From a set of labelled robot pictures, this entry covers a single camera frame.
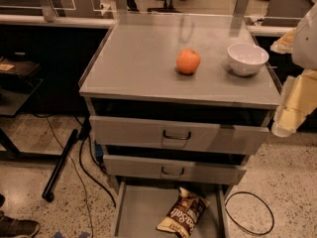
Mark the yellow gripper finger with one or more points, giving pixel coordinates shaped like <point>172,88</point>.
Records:
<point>284,44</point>
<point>298,100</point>

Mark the brown chip bag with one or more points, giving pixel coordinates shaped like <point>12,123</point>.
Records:
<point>185,214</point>

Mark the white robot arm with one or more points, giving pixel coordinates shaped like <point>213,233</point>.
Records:
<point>304,50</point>

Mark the top grey drawer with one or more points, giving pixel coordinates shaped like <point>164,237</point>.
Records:
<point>182,136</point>

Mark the grey drawer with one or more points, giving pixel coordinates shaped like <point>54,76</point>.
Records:
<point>182,136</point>
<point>148,168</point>
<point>143,204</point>

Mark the grey drawer cabinet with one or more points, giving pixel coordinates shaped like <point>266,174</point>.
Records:
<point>177,101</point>

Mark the middle grey drawer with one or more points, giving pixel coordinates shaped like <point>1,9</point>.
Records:
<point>148,168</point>

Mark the bottom grey drawer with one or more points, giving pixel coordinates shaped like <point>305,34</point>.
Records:
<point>143,204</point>

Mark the white bowl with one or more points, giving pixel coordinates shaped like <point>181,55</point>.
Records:
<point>246,59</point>

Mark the orange fruit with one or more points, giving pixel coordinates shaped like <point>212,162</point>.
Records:
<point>188,61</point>

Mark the black metal stand leg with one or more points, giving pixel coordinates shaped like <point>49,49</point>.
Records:
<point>47,194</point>

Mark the black side table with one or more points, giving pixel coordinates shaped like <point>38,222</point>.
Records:
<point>11,102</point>

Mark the dark shoe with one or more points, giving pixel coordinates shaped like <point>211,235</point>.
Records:
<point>15,228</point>

